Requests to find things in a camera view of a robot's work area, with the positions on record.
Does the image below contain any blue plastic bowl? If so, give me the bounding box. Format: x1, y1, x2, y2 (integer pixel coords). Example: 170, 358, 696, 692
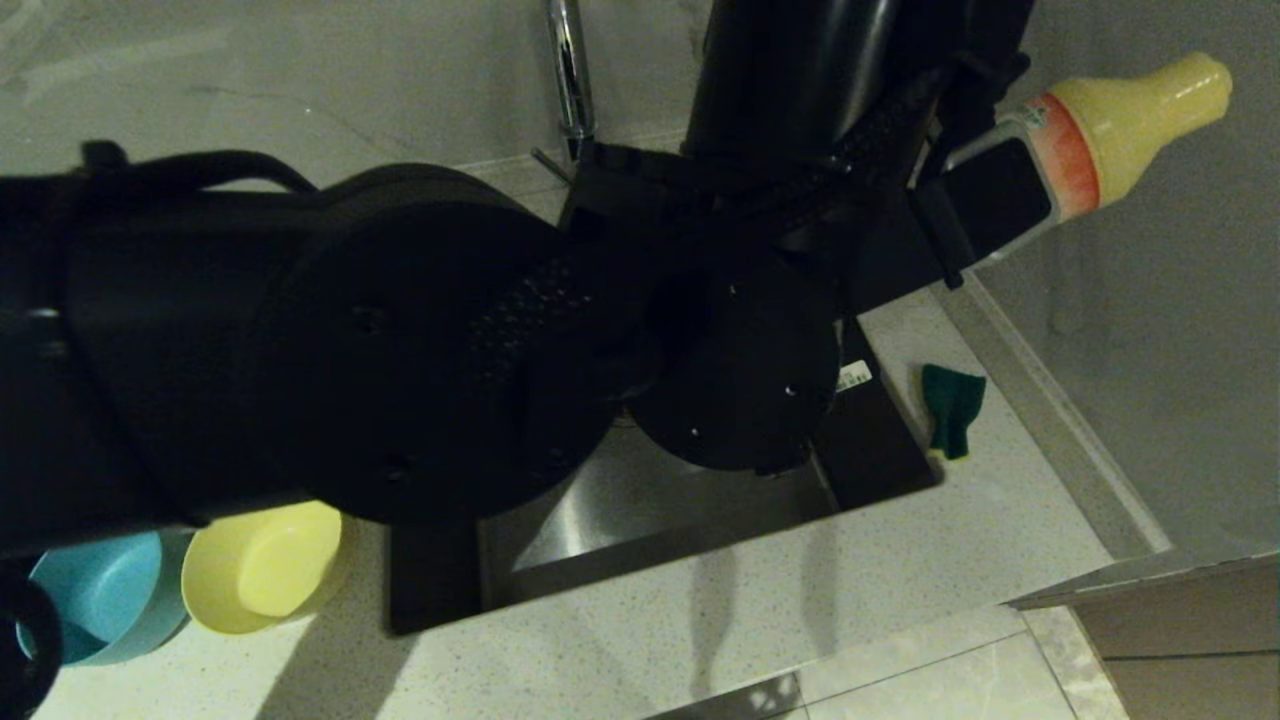
28, 530, 193, 667

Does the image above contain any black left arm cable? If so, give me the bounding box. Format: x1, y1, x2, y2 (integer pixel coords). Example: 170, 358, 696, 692
85, 140, 321, 196

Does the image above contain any chrome faucet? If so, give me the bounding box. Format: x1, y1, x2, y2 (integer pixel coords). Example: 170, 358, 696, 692
530, 0, 601, 183

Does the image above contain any stainless steel sink basin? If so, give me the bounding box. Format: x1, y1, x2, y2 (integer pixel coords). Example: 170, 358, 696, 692
388, 300, 943, 637

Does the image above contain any green and yellow sponge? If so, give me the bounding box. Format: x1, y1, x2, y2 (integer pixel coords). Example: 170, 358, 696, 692
921, 364, 988, 462

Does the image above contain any beige cabinet front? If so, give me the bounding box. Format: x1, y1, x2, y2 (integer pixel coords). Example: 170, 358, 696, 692
1005, 550, 1280, 720

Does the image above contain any yellow plastic bowl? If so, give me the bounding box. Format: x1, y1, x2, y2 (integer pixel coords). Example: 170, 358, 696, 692
182, 500, 353, 636

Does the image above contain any yellow-capped dish soap bottle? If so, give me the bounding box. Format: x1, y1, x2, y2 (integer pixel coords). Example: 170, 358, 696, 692
985, 52, 1234, 226

